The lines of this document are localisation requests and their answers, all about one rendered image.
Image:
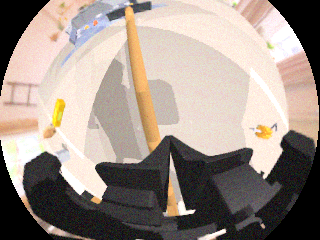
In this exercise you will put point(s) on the long orange l-shaped rod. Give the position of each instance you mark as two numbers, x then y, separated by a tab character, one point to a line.
89	196

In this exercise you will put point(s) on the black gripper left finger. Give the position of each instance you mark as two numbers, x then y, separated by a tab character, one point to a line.
152	174

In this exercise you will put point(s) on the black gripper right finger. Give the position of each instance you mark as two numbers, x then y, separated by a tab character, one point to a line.
193	168

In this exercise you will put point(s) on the yellow rectangular block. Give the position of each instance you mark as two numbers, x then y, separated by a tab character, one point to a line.
59	109

